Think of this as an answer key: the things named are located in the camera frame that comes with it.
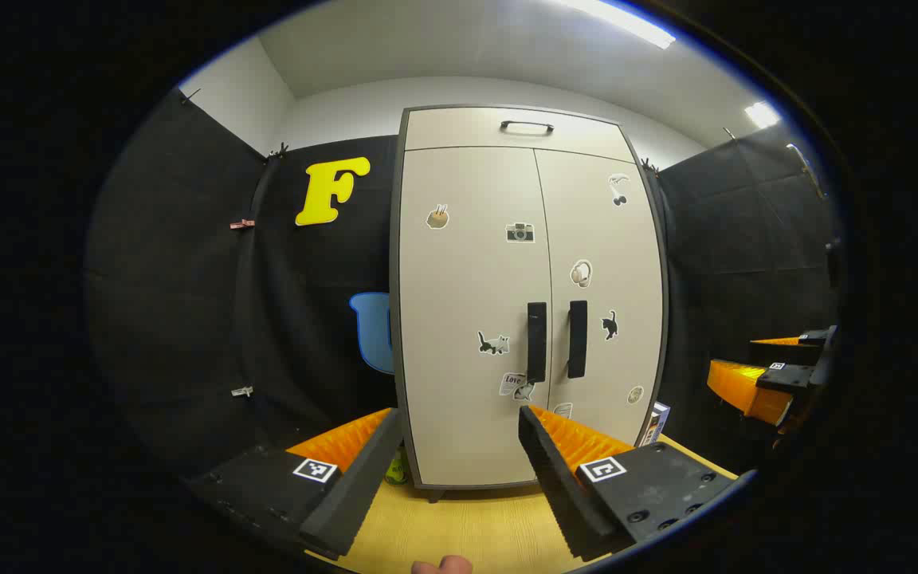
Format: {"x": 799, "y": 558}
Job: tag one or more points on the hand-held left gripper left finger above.
{"x": 355, "y": 494}

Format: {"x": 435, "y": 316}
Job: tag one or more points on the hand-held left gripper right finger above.
{"x": 562, "y": 494}

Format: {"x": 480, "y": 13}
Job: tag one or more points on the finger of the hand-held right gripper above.
{"x": 786, "y": 379}
{"x": 778, "y": 352}

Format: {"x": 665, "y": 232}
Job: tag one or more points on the beige double-door shoe cabinet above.
{"x": 459, "y": 127}

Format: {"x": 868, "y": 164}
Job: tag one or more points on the pink clip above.
{"x": 241, "y": 224}

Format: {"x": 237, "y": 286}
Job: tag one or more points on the white clip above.
{"x": 242, "y": 391}

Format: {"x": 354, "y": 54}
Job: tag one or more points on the small ceiling light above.
{"x": 762, "y": 114}

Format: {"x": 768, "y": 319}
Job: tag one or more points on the black backdrop cloth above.
{"x": 188, "y": 279}

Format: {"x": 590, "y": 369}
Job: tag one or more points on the small white blue box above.
{"x": 654, "y": 422}

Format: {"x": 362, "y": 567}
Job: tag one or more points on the long ceiling light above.
{"x": 626, "y": 21}

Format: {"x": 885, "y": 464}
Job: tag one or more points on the yellow green bottle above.
{"x": 395, "y": 472}

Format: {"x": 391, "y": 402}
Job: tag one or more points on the beige cabinet door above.
{"x": 618, "y": 255}
{"x": 467, "y": 279}

